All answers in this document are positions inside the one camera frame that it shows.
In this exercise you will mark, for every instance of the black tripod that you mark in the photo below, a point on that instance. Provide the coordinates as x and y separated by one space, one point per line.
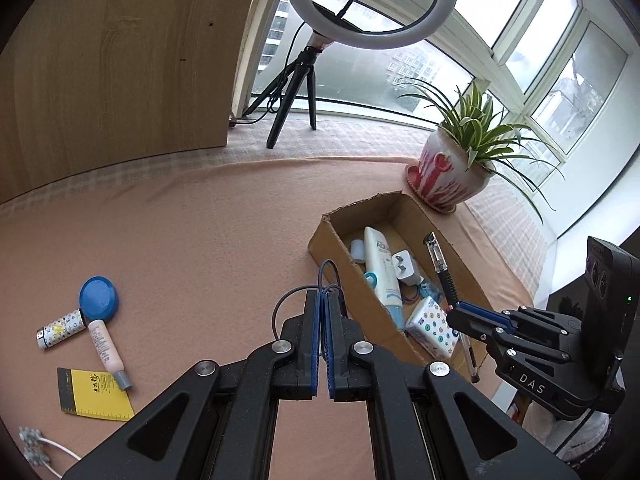
280 120

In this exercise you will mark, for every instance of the red pot saucer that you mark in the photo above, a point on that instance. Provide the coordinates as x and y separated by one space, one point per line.
415 180

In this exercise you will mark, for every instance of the star-print tissue pack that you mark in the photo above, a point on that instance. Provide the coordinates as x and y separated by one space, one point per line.
430 327

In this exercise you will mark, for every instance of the white charger plug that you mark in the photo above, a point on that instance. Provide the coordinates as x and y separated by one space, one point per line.
407 270

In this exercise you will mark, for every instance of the white translucent cap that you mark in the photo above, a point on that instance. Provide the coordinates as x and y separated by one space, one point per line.
357 251

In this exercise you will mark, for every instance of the spider plant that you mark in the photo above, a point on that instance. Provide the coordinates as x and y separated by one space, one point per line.
475 130

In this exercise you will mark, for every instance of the yellow card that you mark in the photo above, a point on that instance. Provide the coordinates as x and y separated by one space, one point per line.
95 395

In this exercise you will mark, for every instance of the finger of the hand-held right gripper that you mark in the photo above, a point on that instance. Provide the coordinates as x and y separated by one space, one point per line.
482 311
475 327

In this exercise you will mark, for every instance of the red and white flower pot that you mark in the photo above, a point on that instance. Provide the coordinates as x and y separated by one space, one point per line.
445 180

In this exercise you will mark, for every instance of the grey fuzzy cloth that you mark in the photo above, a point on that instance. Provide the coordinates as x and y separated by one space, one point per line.
585 435

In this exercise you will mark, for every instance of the white bottle with blue cap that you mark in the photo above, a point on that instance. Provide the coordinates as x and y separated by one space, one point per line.
380 270

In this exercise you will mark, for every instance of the patterned lighter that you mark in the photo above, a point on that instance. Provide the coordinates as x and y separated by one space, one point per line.
60 330

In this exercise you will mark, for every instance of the black pen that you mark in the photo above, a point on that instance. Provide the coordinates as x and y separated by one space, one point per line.
442 270

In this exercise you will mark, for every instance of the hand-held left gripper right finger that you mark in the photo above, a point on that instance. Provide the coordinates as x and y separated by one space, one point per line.
331 350

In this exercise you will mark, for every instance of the wooden cabinet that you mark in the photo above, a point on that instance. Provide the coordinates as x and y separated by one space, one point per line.
125 60

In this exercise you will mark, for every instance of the pink tube with grey cap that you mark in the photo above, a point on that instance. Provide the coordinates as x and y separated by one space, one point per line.
107 352

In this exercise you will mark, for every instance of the blue round container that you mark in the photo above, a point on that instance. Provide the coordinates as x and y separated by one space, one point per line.
97 297

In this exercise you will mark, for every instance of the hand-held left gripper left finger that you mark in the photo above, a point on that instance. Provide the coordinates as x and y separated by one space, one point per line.
314 350

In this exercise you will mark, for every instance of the checked cloth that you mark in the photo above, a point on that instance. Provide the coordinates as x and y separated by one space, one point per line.
350 135

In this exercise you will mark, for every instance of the cardboard box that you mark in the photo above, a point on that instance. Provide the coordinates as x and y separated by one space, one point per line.
330 240

